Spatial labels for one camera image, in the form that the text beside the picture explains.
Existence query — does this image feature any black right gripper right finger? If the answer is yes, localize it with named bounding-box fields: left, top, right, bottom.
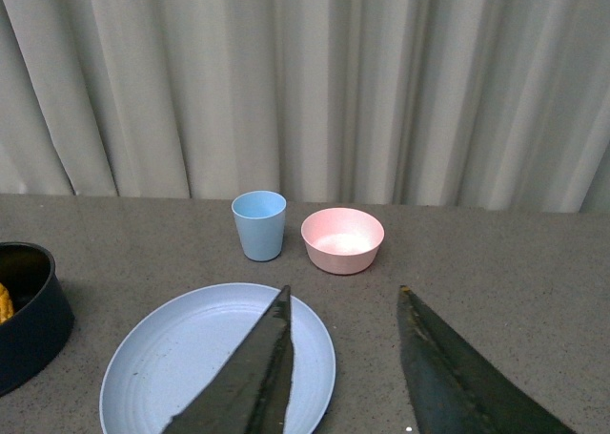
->
left=397, top=286, right=573, bottom=433

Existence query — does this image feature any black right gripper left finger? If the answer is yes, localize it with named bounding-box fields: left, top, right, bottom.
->
left=164, top=285, right=294, bottom=433

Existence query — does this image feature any yellow corn cob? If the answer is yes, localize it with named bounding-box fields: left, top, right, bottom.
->
left=0, top=284, right=14, bottom=323

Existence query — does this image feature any light blue plate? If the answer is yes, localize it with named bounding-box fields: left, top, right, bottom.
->
left=99, top=283, right=336, bottom=433

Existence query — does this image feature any pink bowl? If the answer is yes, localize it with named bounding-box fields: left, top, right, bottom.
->
left=301, top=207, right=385, bottom=275

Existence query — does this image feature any light blue cup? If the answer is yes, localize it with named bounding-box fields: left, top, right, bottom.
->
left=232, top=191, right=287, bottom=262

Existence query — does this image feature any dark blue saucepan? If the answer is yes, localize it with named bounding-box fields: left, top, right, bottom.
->
left=1, top=242, right=74, bottom=395

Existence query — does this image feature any white curtain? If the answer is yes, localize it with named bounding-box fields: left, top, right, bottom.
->
left=1, top=0, right=609, bottom=212

